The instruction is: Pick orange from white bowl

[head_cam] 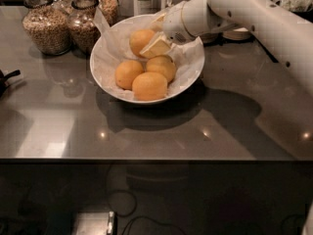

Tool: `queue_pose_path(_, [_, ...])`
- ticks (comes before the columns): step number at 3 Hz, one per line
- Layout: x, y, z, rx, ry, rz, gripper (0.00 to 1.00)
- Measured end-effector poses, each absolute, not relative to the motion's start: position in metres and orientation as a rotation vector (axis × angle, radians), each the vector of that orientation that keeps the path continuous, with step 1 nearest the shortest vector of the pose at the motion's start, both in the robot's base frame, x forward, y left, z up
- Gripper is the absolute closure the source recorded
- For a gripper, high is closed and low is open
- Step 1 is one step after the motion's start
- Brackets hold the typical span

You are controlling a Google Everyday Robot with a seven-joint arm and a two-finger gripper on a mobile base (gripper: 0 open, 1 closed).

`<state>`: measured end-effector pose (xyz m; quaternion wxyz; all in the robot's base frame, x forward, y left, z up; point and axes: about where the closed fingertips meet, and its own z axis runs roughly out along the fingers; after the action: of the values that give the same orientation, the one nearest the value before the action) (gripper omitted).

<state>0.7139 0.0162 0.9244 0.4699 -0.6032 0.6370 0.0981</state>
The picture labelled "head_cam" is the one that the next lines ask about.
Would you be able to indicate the white paper liner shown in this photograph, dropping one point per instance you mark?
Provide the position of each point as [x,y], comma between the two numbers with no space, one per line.
[111,49]

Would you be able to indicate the glass cereal jar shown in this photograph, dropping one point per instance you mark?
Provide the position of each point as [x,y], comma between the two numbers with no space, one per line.
[109,9]
[47,27]
[81,25]

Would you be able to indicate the white bowl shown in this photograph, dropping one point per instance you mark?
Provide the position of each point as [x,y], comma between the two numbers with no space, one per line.
[192,66]

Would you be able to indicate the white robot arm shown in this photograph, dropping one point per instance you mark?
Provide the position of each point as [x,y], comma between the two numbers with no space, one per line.
[285,35]

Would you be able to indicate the right stack of bowls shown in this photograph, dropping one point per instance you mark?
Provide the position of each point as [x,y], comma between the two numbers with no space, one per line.
[238,34]

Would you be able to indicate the orange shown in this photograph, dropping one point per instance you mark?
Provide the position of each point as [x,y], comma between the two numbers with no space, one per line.
[139,39]
[126,72]
[149,86]
[162,64]

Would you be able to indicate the left glass cereal jar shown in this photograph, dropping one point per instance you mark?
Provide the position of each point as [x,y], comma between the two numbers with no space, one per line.
[47,27]

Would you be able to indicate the back glass cereal jar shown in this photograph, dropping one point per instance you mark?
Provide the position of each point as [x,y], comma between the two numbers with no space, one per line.
[109,9]

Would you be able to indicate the black handle at left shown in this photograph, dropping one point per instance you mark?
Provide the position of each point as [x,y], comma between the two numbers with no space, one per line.
[4,80]

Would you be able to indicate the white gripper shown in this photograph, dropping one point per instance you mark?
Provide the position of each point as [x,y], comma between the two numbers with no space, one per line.
[173,25]

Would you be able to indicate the middle glass cereal jar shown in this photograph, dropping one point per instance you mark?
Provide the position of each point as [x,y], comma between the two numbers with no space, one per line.
[81,25]

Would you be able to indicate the stack of bowls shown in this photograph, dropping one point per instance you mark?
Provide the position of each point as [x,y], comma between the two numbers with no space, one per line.
[209,38]
[238,34]

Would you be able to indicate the left stack of bowls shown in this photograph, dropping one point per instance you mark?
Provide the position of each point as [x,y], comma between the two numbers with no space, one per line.
[209,38]

